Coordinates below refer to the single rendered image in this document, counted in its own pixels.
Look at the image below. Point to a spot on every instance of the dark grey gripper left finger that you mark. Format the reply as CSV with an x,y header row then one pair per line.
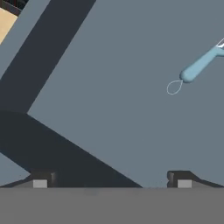
x,y
43,178

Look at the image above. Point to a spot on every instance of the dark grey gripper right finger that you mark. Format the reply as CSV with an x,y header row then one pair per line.
x,y
180,176

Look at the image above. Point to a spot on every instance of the light blue peeler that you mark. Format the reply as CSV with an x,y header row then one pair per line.
x,y
199,64

